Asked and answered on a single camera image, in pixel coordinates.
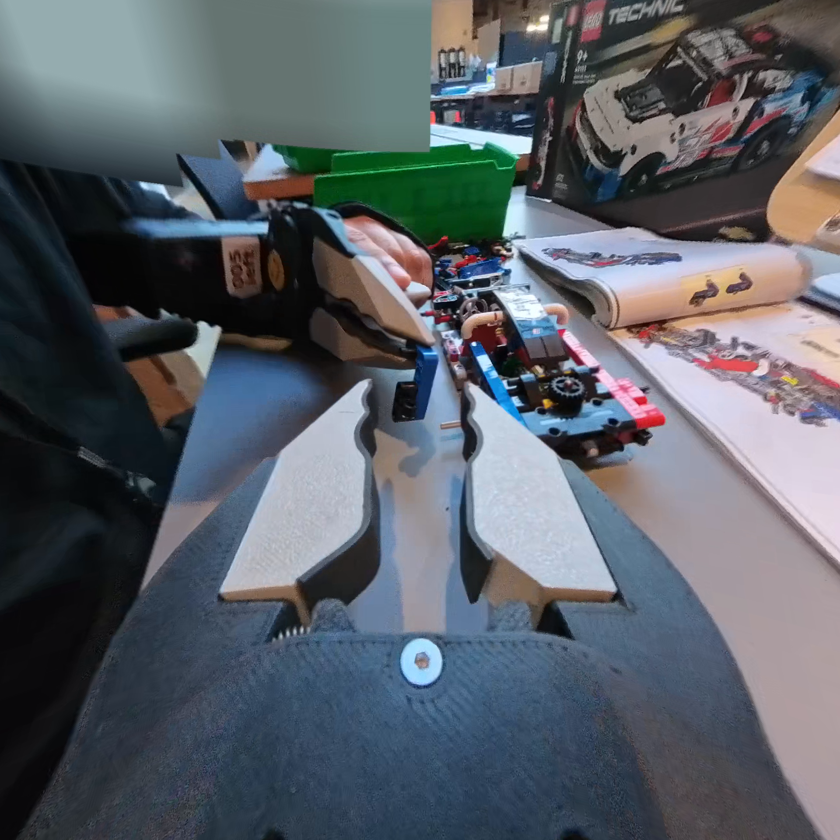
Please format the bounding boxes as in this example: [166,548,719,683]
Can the green plastic bin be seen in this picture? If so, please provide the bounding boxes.
[312,141,521,245]
[271,143,371,176]

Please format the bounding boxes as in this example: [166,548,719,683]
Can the open building instruction booklet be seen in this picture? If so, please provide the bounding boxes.
[511,225,840,573]

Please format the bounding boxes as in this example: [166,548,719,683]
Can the wooden document stand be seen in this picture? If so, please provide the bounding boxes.
[765,110,840,249]

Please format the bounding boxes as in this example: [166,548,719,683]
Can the pile of loose toy pieces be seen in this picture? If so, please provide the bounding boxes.
[430,235,521,294]

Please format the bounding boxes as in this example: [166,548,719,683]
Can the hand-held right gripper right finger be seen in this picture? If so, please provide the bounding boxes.
[459,382,619,626]

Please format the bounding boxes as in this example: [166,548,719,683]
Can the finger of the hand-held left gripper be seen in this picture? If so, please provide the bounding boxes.
[308,306,419,366]
[312,236,438,349]

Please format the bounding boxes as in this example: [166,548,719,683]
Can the blue L-shaped toy beam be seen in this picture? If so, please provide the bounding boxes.
[408,343,441,422]

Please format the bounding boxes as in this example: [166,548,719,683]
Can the wooden table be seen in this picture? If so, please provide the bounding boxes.
[241,144,317,202]

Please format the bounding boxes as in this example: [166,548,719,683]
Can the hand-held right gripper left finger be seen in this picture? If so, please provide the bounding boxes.
[218,379,382,626]

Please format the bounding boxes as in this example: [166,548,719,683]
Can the person's left hand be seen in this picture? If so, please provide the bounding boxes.
[343,215,435,291]

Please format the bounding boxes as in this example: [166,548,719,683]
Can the toy car set box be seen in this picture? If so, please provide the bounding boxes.
[524,0,840,245]

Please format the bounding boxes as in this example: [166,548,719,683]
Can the partly built toy car chassis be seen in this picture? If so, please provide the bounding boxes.
[430,282,668,462]

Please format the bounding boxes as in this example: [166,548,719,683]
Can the black mesh office chair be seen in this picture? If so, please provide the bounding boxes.
[108,317,200,363]

